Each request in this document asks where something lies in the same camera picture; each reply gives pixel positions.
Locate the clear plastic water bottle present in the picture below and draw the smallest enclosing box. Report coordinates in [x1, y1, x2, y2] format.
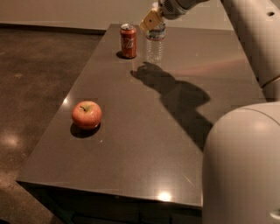
[146, 23, 165, 63]

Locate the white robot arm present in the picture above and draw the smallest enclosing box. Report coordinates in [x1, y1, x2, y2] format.
[201, 0, 280, 224]

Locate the red coke can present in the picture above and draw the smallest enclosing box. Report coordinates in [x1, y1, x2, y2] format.
[120, 24, 137, 59]

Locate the red apple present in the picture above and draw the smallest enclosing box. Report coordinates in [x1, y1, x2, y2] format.
[72, 101, 102, 130]

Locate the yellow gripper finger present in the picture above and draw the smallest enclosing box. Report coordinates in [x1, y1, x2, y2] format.
[140, 8, 163, 32]

